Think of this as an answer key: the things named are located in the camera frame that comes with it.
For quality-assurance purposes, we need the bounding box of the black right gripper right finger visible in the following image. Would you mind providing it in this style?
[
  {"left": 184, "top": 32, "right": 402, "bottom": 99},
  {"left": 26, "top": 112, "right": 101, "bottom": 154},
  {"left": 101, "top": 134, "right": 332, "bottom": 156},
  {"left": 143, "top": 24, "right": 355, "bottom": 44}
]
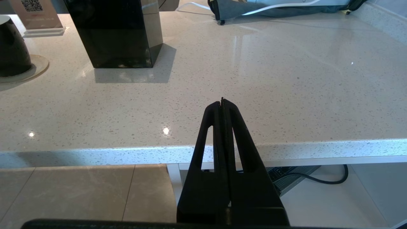
[{"left": 222, "top": 98, "right": 290, "bottom": 225}]

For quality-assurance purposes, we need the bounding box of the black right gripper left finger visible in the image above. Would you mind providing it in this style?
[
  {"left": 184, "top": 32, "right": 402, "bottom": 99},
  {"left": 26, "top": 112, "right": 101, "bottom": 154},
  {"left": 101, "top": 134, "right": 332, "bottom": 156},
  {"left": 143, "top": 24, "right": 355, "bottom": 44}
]
[{"left": 177, "top": 101, "right": 230, "bottom": 224}]

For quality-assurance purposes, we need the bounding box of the grey floor device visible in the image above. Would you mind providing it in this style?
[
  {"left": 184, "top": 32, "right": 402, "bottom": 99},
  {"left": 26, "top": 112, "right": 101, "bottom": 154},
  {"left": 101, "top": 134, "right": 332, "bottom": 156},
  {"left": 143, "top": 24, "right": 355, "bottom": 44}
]
[{"left": 267, "top": 165, "right": 321, "bottom": 196}]

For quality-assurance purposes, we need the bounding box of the black tissue box white lid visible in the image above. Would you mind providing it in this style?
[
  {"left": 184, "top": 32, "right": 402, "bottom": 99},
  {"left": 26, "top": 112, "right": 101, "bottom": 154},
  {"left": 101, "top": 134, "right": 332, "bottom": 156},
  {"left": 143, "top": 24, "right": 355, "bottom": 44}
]
[{"left": 64, "top": 0, "right": 164, "bottom": 69}]

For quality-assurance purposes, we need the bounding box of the dark grey fabric pouch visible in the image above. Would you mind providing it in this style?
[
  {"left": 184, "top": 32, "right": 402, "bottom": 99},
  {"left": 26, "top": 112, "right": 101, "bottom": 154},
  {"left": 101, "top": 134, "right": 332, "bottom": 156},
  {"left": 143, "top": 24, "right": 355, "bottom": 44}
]
[{"left": 208, "top": 0, "right": 369, "bottom": 25}]

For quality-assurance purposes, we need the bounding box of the clear glass coaster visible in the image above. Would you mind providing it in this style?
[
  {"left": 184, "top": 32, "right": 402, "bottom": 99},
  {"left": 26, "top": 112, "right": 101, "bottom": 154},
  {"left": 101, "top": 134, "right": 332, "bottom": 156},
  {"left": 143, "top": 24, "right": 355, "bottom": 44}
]
[{"left": 0, "top": 54, "right": 50, "bottom": 84}]

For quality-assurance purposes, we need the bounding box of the QR code sign stand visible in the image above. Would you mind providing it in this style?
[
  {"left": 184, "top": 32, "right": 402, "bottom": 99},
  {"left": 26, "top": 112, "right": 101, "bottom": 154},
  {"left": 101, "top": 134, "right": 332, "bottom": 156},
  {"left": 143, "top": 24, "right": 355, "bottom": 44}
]
[{"left": 8, "top": 0, "right": 66, "bottom": 38}]

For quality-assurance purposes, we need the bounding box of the black mug white inside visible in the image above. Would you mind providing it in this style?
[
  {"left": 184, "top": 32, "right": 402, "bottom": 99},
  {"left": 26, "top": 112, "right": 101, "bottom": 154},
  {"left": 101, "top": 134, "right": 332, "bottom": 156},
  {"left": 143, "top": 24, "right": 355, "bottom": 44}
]
[{"left": 0, "top": 15, "right": 33, "bottom": 77}]

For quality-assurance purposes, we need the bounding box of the black floor cable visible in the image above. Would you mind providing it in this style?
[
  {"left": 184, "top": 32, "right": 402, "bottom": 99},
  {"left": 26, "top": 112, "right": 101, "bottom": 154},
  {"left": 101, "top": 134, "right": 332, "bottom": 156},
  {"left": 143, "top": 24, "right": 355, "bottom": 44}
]
[{"left": 270, "top": 164, "right": 349, "bottom": 185}]

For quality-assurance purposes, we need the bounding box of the white cable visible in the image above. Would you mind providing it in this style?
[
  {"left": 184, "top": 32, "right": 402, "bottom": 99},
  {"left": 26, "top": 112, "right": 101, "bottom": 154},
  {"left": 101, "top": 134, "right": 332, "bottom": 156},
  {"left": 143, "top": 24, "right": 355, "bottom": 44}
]
[{"left": 175, "top": 0, "right": 321, "bottom": 16}]

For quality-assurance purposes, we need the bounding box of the black power cord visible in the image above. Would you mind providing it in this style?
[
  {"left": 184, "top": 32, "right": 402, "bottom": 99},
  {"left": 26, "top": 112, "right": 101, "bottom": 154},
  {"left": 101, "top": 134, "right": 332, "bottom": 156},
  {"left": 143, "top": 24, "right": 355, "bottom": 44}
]
[{"left": 347, "top": 0, "right": 369, "bottom": 15}]

